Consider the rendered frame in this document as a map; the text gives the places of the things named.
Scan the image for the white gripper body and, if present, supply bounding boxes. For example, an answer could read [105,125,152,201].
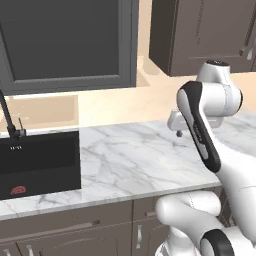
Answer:
[166,109,192,133]

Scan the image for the narrow brown drawer front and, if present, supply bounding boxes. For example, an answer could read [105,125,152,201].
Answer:
[132,196,162,222]

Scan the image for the brown base cupboard door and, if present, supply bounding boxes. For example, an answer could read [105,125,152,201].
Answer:
[15,222,133,256]
[0,242,22,256]
[131,217,171,256]

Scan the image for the dark grey framed window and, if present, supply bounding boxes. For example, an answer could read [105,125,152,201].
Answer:
[0,0,140,97]

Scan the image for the black sink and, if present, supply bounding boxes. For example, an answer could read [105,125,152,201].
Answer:
[0,130,83,201]

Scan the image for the wide brown drawer front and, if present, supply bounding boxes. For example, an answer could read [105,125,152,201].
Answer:
[0,200,134,245]

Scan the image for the black tap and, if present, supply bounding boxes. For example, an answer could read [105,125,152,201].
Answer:
[0,89,27,142]

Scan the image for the red sponge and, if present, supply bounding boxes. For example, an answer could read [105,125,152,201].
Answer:
[9,185,28,196]

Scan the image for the brown wall cupboard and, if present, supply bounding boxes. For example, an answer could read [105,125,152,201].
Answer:
[148,0,256,78]

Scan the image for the brown wall cupboard door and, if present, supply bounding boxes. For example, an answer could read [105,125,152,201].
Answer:
[169,0,256,77]

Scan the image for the silver wall cupboard handle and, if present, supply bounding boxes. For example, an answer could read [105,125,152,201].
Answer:
[246,43,255,61]

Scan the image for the long silver drawer handle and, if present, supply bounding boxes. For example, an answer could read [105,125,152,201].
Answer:
[0,219,102,242]

